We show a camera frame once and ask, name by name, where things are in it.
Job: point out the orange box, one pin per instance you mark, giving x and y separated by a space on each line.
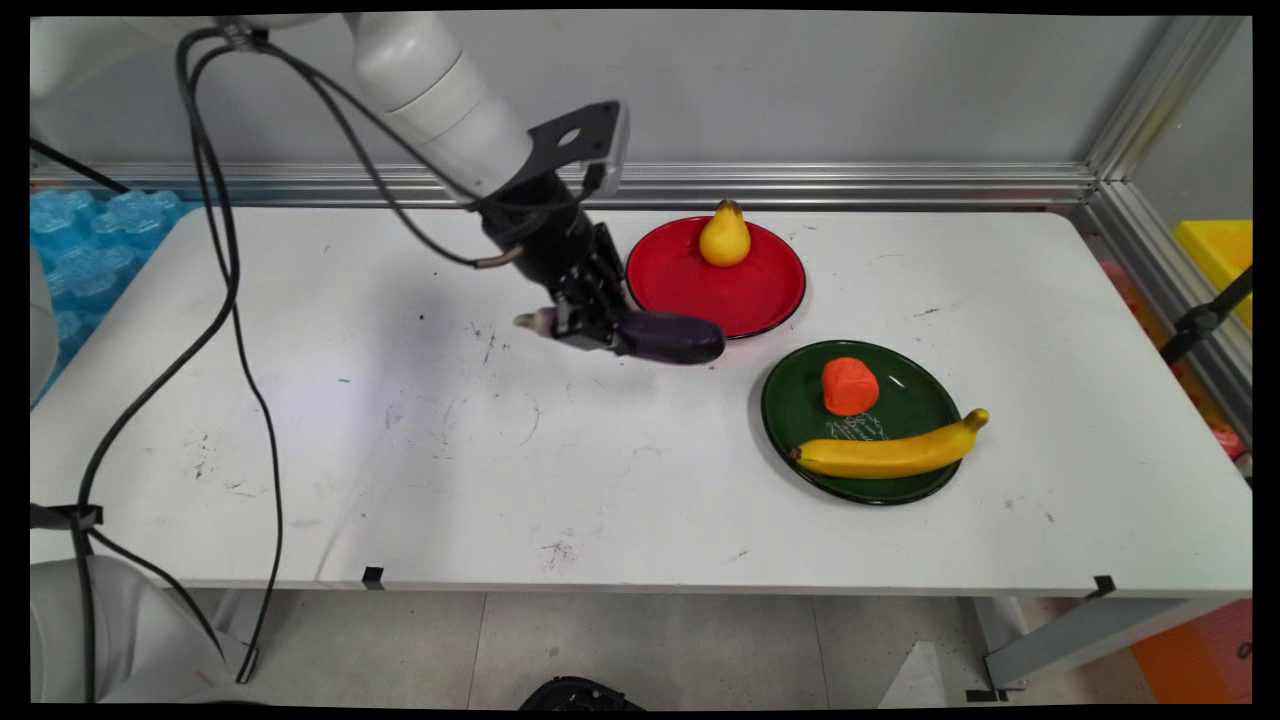
1195 660

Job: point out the orange toy carrot chunk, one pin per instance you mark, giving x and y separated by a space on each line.
850 386

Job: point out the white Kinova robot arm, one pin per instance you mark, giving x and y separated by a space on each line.
440 100

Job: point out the yellow toy banana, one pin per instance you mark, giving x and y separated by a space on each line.
890 455

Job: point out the long aluminium frame rail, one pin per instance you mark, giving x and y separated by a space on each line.
850 185

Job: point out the aluminium side frame rail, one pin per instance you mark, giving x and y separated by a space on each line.
1170 290

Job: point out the grey metal table leg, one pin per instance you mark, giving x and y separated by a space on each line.
1070 640

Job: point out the dark green round plate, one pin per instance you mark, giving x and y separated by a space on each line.
900 400

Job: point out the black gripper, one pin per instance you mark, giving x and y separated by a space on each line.
540 235

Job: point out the purple toy eggplant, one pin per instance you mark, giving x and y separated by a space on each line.
675 338

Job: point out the yellow plastic box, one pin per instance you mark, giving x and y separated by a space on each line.
1220 255

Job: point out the blue bubble wrap sheet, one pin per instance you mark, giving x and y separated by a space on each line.
85 250

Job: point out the yellow toy pear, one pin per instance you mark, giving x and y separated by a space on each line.
724 240

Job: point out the slanted aluminium frame post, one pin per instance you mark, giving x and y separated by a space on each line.
1160 90

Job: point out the black tape marker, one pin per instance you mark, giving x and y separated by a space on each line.
373 577
1104 586

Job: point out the red round plate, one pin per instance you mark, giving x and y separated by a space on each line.
730 285

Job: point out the black round floor object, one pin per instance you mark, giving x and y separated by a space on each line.
578 694

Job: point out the black stand clamp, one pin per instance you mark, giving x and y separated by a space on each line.
1205 320

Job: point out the white table leg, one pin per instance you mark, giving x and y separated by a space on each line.
240 625

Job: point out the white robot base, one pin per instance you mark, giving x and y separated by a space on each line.
130 640

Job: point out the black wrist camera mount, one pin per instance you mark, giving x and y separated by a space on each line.
595 135

